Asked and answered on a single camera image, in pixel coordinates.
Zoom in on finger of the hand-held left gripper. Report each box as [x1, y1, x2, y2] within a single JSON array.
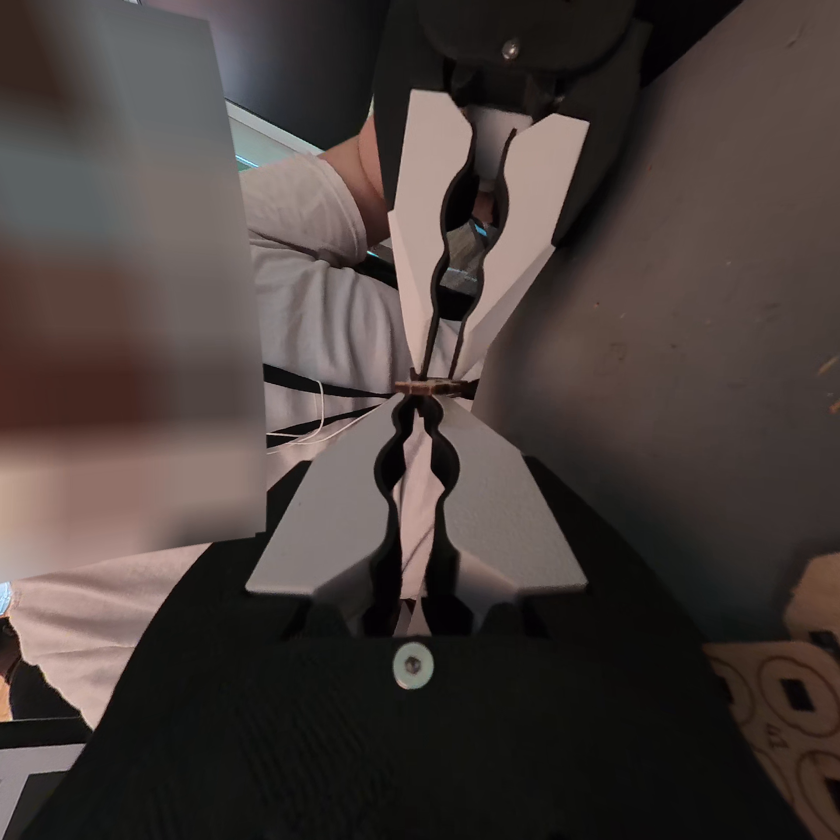
[[451, 113, 590, 389], [387, 88, 475, 376]]

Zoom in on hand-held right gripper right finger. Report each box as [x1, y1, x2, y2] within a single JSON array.
[[423, 397, 588, 626]]

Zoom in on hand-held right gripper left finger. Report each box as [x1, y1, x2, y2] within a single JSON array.
[[246, 395, 421, 634]]

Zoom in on small wooden model part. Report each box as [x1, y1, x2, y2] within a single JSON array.
[[396, 377, 477, 399]]

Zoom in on person's left forearm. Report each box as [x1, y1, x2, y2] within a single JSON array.
[[319, 128, 396, 270]]

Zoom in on laser-cut wooden parts sheet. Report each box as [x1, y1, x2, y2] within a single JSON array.
[[703, 553, 840, 840]]

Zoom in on person in white shirt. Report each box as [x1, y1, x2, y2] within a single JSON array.
[[10, 152, 490, 729]]

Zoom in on white-framed window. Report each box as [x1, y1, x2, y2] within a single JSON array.
[[225, 98, 330, 174]]

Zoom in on thin white cable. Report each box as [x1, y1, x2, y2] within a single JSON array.
[[265, 379, 370, 455]]

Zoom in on black strap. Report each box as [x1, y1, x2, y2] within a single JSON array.
[[262, 363, 403, 401]]

